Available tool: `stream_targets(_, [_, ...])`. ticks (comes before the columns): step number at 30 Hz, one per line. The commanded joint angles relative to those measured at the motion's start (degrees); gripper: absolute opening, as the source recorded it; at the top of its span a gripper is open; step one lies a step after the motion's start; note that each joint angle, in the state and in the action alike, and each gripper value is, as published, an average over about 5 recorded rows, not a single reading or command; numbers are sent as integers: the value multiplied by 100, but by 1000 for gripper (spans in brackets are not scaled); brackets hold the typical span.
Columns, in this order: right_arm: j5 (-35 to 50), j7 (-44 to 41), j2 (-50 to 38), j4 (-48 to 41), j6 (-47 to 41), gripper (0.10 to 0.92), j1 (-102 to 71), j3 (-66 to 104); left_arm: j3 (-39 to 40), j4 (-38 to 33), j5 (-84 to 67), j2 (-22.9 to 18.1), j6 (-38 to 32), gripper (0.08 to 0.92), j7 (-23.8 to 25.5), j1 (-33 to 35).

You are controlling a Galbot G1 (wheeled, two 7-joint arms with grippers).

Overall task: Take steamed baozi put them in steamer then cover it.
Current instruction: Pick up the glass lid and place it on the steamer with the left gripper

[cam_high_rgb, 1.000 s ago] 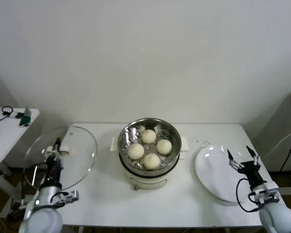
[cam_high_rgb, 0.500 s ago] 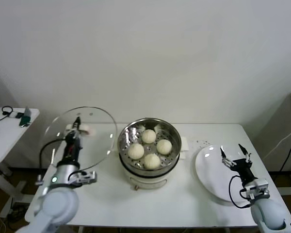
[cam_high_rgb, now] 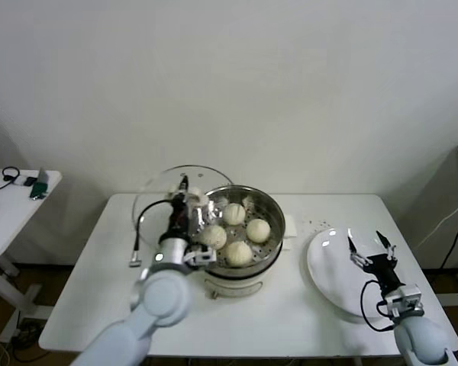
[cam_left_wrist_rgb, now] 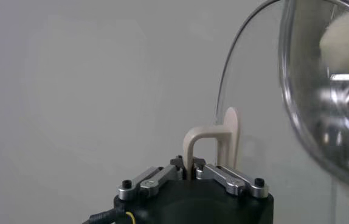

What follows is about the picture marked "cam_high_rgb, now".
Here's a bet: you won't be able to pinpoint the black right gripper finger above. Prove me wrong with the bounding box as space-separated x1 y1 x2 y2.
347 235 369 268
376 230 398 264

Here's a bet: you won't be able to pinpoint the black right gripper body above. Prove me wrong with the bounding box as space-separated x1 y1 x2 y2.
361 254 404 294

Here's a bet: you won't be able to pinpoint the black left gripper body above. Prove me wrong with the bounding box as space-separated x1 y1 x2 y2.
163 200 194 240

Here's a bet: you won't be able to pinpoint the round glass pot lid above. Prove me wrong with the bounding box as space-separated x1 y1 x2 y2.
131 164 234 252

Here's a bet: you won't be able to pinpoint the white steamed baozi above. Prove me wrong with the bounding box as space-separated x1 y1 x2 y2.
223 241 254 268
223 203 247 226
196 224 228 249
247 219 272 244

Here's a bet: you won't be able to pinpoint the perforated steel steamer basket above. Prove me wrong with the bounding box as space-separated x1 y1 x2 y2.
190 185 286 270

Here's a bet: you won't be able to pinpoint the round white plate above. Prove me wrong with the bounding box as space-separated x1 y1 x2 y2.
307 227 398 319

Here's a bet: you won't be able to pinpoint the scattered brown crumbs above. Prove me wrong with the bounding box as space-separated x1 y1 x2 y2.
303 217 331 230

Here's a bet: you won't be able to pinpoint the white electric cooker pot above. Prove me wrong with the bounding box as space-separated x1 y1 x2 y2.
202 213 299 299

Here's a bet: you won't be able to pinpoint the green object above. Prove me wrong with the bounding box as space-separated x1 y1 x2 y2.
30 181 50 201

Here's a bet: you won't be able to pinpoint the white side table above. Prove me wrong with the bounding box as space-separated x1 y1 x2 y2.
0 169 64 344

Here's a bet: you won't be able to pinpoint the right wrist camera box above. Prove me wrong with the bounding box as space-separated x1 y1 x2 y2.
383 284 424 318

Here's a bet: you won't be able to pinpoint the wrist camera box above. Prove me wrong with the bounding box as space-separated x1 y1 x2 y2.
383 284 424 318
182 243 218 268

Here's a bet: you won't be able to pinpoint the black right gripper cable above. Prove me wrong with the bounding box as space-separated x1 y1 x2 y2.
360 280 396 332

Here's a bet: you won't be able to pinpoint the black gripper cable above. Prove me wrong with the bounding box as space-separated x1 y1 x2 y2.
360 280 396 332
128 200 175 268

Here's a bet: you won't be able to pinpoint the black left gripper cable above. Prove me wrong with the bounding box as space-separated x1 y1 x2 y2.
128 200 175 268

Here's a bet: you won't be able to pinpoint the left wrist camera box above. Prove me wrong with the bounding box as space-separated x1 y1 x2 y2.
182 243 218 268

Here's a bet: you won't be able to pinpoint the white wall cable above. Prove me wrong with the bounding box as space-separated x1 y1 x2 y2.
414 194 458 251

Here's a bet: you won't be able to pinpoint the black headphones with cable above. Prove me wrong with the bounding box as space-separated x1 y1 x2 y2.
0 166 22 191

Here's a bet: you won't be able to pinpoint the black floor cables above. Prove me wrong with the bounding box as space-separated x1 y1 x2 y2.
13 319 49 363

